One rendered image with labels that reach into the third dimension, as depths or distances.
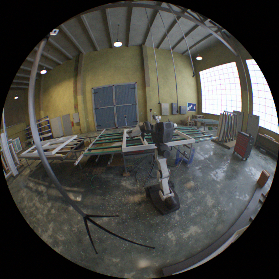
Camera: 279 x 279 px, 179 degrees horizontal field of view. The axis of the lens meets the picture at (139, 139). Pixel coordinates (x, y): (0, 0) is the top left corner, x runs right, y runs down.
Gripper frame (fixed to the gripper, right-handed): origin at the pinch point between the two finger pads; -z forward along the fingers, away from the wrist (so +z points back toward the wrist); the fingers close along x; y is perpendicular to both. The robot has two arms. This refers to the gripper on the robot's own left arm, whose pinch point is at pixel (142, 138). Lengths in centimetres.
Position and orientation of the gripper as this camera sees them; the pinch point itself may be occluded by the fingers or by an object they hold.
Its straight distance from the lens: 149.1
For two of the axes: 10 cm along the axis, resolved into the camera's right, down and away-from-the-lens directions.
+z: -0.6, -9.4, -3.4
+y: -9.9, 1.0, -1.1
